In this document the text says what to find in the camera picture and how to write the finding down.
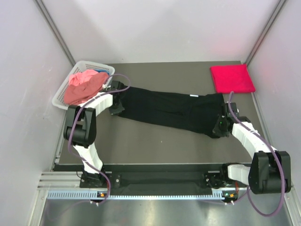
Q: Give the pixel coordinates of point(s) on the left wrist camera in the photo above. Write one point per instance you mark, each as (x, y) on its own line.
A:
(114, 86)

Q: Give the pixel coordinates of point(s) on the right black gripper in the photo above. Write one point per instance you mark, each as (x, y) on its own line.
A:
(217, 132)

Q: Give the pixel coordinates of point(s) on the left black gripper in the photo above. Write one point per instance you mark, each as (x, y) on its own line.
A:
(115, 111)

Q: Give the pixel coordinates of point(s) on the aluminium frame rail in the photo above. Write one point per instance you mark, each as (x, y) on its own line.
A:
(59, 180)

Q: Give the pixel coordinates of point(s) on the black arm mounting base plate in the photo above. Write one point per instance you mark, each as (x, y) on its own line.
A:
(162, 179)

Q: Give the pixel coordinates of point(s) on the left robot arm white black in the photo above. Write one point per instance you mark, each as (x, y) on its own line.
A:
(80, 131)

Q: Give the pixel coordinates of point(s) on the white plastic laundry basket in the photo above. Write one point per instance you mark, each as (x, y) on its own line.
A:
(79, 67)

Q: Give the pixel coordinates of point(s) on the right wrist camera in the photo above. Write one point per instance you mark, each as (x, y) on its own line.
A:
(230, 109)

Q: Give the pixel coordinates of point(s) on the black t shirt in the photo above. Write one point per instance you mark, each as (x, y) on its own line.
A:
(181, 111)

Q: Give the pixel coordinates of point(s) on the perforated grey cable duct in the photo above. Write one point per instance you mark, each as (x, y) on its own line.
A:
(98, 195)

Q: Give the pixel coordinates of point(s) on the folded red t shirt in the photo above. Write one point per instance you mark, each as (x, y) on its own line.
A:
(228, 78)

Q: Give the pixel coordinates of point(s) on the blue t shirt in basket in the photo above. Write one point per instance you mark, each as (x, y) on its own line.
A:
(102, 70)

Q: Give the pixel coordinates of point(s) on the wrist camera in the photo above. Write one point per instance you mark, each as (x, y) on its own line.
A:
(230, 109)
(114, 86)

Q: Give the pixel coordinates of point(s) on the crumpled pink t shirt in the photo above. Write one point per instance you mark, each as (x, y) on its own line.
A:
(82, 86)

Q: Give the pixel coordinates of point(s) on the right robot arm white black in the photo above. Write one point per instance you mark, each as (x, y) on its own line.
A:
(270, 169)

